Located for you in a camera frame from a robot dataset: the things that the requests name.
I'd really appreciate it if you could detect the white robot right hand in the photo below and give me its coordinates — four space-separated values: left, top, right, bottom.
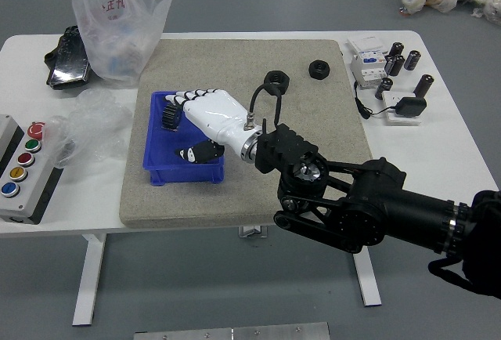
163 88 260 165

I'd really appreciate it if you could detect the black gear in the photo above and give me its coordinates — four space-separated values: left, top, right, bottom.
160 101 181 133

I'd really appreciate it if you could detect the blue plastic box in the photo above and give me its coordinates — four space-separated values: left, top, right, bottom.
141 90 227 187

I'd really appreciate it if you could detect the big black nut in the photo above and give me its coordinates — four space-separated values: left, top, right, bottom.
263 69 291 96

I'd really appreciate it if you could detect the small black nut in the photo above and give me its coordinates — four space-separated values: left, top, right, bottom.
308 60 330 80

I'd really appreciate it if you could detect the grey button control box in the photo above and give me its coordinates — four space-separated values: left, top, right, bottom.
0 114 64 226

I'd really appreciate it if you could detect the grey-brown mat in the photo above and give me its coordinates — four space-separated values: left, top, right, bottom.
118 38 374 228

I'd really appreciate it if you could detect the white plastic bag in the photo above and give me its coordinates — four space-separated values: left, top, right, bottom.
70 0 183 89

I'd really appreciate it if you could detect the clear bubble wrap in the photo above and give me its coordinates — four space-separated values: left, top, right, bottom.
45 89 135 169

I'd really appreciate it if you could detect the black plastic tray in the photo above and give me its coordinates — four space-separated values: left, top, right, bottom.
43 25 92 91

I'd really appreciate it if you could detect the white circuit breaker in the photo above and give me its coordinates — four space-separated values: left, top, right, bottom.
347 35 389 91

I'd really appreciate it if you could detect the red emergency stop button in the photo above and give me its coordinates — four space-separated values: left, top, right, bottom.
27 121 47 139

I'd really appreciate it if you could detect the white power socket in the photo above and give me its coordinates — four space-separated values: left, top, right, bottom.
381 91 426 127

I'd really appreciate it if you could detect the black plug adapter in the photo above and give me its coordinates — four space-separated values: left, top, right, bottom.
394 96 427 118

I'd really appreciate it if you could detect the yellow push button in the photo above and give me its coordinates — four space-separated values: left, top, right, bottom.
8 166 29 183

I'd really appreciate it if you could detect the white table leg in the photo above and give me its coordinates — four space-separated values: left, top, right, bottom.
72 233 108 327
351 249 383 308

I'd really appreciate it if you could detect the grey metal plate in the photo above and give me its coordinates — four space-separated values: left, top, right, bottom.
133 321 331 340

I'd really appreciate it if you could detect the metal table bracket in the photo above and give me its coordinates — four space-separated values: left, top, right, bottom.
237 225 269 240

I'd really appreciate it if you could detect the black plug cord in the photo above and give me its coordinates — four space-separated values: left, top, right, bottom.
353 80 397 121

